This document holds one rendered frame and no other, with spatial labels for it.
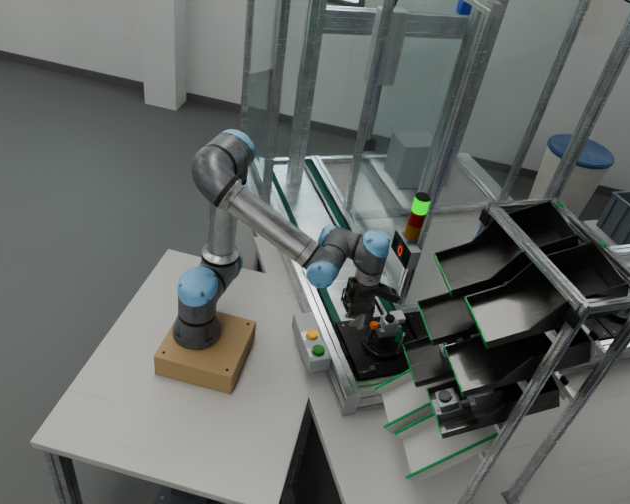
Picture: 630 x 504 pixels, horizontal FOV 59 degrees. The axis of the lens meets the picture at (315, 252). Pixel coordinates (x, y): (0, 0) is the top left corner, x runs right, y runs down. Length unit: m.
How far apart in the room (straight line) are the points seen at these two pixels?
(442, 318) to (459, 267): 0.16
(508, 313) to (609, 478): 0.89
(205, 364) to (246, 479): 0.36
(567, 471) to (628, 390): 0.48
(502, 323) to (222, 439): 0.89
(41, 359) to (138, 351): 1.25
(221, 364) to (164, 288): 0.48
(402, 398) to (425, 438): 0.14
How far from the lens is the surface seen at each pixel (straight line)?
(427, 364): 1.52
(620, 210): 3.55
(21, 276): 3.59
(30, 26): 6.13
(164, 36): 5.13
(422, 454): 1.59
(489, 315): 1.24
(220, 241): 1.69
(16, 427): 2.90
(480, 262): 1.33
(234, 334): 1.84
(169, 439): 1.72
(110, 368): 1.89
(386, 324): 1.76
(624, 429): 2.17
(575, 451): 2.01
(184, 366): 1.77
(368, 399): 1.77
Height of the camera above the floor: 2.31
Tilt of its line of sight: 38 degrees down
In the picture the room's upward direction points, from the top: 10 degrees clockwise
